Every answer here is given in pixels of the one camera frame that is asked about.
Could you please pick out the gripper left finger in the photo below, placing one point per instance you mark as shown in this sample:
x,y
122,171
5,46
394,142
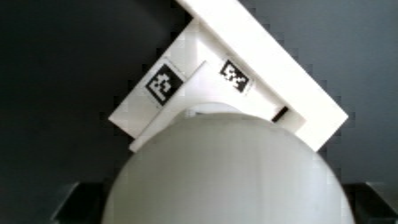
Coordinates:
x,y
79,207

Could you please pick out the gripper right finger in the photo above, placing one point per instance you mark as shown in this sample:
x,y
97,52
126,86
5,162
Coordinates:
x,y
374,202

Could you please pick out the white lamp bulb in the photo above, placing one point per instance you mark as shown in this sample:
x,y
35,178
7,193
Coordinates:
x,y
225,171

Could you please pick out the white lamp base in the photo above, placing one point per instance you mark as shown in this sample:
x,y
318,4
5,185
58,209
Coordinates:
x,y
198,83

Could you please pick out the white L-shaped corner fence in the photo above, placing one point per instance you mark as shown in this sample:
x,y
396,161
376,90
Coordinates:
x,y
252,43

